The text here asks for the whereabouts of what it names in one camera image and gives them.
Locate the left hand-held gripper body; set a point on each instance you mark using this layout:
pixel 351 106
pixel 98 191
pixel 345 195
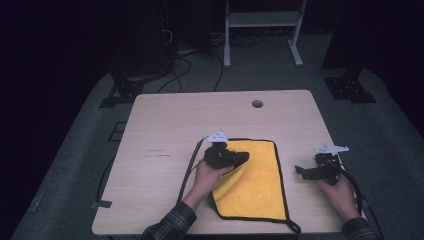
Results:
pixel 220 156

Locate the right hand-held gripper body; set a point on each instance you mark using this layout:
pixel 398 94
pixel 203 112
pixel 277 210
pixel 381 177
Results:
pixel 326 168

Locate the yellow cloth with black trim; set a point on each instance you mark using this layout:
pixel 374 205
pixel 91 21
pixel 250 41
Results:
pixel 256 186

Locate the person's left hand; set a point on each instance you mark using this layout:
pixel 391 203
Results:
pixel 206 180

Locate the person's right hand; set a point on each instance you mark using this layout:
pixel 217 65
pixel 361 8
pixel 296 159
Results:
pixel 340 200

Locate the black stand base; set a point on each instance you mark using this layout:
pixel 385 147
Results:
pixel 121 95
pixel 350 88

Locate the black floor outlet plate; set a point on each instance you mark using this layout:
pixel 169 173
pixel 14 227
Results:
pixel 117 131

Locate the grey tape piece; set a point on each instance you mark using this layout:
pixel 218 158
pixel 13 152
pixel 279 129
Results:
pixel 101 204

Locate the white metal stand frame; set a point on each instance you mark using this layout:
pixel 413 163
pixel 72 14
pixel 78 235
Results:
pixel 263 19

